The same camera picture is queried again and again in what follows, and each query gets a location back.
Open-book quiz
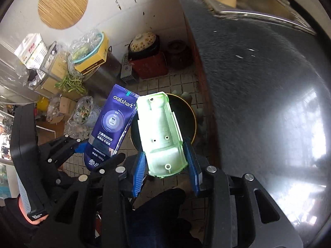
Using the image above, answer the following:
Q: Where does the light green plastic toy shell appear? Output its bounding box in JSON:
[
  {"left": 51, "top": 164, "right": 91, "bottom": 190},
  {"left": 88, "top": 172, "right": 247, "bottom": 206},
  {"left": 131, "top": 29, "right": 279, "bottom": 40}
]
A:
[{"left": 136, "top": 92, "right": 188, "bottom": 178}]

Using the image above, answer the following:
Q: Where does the purple oralshark toothpaste pouch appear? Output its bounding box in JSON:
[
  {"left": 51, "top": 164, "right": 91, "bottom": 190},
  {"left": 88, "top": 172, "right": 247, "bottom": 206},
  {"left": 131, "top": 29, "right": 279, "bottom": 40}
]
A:
[{"left": 84, "top": 84, "right": 139, "bottom": 171}]

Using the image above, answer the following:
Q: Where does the left hand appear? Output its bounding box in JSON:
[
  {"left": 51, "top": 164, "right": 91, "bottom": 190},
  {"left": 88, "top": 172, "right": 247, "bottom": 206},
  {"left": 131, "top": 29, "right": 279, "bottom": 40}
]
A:
[{"left": 17, "top": 195, "right": 48, "bottom": 225}]

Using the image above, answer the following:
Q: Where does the bag of vegetables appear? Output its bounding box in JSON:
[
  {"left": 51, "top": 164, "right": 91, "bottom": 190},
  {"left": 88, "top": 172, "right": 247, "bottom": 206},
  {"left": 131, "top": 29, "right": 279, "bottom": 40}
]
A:
[{"left": 68, "top": 96, "right": 102, "bottom": 130}]

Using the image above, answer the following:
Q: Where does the yellow cardboard box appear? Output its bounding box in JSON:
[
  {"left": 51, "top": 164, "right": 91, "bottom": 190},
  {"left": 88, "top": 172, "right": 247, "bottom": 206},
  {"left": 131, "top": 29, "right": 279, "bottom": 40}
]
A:
[{"left": 74, "top": 32, "right": 109, "bottom": 75}]

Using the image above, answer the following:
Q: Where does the red container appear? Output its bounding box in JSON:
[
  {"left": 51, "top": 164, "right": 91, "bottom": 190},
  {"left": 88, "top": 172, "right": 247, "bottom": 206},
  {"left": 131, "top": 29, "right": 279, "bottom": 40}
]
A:
[{"left": 128, "top": 52, "right": 169, "bottom": 80}]

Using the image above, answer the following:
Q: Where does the white printed box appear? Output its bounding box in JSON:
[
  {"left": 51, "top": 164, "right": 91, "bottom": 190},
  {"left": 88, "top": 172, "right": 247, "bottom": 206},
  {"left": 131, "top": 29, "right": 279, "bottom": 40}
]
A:
[{"left": 14, "top": 33, "right": 48, "bottom": 69}]

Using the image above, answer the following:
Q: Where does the floral lidded pot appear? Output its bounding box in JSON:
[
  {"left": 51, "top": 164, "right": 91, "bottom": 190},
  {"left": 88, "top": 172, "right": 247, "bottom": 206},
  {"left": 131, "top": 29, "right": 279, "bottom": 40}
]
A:
[{"left": 128, "top": 32, "right": 157, "bottom": 53}]

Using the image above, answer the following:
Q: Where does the round bamboo mat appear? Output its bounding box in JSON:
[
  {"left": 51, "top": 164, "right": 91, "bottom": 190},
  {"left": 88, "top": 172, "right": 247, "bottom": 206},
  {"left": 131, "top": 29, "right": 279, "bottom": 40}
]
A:
[{"left": 38, "top": 0, "right": 88, "bottom": 30}]

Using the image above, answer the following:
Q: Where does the stainless steel sink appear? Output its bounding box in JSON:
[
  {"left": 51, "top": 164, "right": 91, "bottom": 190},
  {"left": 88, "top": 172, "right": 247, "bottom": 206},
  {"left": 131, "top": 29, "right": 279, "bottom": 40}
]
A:
[{"left": 203, "top": 0, "right": 316, "bottom": 35}]

